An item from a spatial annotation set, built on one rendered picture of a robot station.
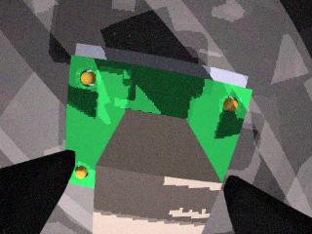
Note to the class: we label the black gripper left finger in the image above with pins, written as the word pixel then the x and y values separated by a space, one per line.
pixel 29 191

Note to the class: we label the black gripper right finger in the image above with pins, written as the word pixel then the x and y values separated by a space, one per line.
pixel 252 211

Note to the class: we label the green circuit board with square handle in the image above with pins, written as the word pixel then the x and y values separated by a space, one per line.
pixel 157 144

